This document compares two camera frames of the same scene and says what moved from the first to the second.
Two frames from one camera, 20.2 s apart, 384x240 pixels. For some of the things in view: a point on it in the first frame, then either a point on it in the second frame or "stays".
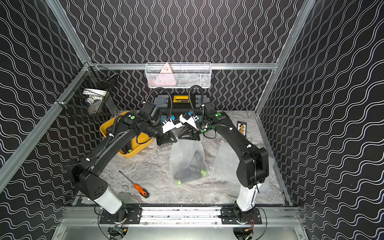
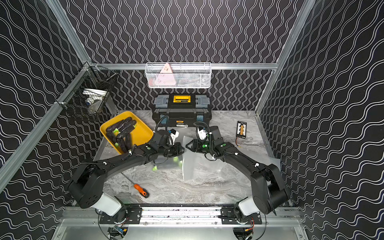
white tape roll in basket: [94, 95] stays
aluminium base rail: [170, 215] stays
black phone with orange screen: [242, 127] stays
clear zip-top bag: [187, 161] -> [171, 163]
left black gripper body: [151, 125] -> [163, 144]
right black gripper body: [201, 127] -> [202, 147]
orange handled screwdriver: [143, 192] stays
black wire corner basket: [88, 96] stays
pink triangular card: [165, 78] stays
